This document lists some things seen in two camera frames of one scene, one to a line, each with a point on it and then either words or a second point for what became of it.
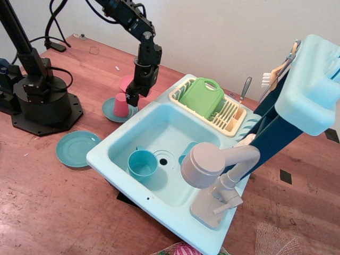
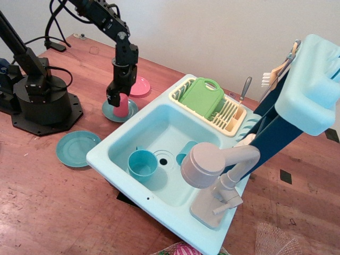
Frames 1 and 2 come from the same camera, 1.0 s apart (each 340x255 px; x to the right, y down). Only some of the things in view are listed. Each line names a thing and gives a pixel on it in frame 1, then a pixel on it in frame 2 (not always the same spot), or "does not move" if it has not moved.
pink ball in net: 181,248 does not move
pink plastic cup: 120,108 does not move
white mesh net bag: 272,240 does not move
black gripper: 145,76 -> 125,65
